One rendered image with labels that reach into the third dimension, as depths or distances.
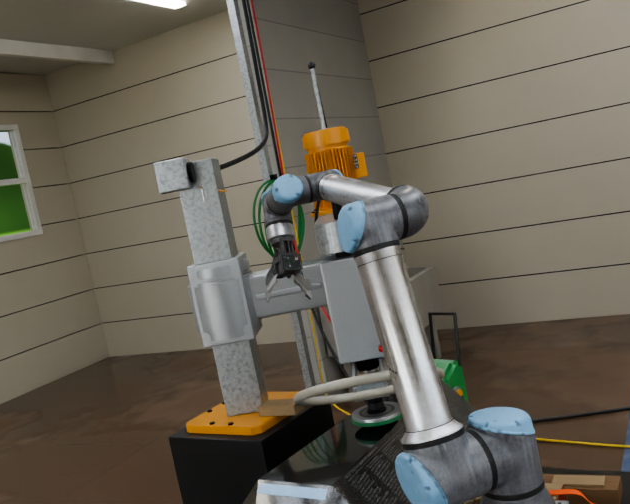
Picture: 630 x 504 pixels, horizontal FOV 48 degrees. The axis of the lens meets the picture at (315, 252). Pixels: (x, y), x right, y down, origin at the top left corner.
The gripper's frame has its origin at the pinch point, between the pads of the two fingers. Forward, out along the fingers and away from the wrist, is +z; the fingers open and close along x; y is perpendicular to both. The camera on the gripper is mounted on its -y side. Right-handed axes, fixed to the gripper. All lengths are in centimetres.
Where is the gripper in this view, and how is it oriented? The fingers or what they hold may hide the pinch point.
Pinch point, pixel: (288, 301)
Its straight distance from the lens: 228.0
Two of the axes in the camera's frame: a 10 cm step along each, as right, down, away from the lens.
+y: 4.0, -3.4, -8.5
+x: 9.0, -0.2, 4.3
